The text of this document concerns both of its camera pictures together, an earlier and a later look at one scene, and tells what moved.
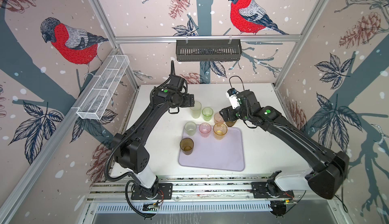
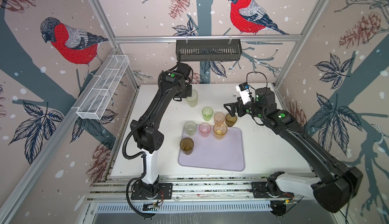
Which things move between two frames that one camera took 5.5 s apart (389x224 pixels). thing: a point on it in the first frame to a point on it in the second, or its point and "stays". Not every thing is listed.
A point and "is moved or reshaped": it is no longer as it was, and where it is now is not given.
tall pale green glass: x=196 y=110 is moved or reshaped
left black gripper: x=189 y=100 to x=189 y=93
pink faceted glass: x=204 y=129 stays
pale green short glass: x=190 y=127 stays
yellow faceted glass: x=220 y=129 stays
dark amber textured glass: x=230 y=123 stays
